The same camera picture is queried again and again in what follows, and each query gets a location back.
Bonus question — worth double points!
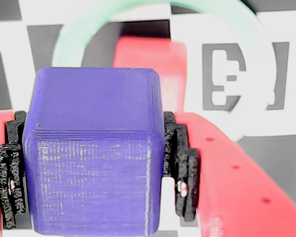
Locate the red cube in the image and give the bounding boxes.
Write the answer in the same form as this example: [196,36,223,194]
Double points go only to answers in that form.
[112,36,188,117]

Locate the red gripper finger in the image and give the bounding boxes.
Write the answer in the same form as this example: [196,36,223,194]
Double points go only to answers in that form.
[162,111,296,237]
[0,110,28,237]

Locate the blue cube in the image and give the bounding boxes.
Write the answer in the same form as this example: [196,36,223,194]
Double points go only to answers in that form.
[22,66,165,237]

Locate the black white marker checkerboard mat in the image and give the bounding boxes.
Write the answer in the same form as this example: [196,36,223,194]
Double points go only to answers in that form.
[0,0,296,237]

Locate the green flat ring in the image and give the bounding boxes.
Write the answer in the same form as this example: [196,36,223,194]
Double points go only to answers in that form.
[51,0,279,143]

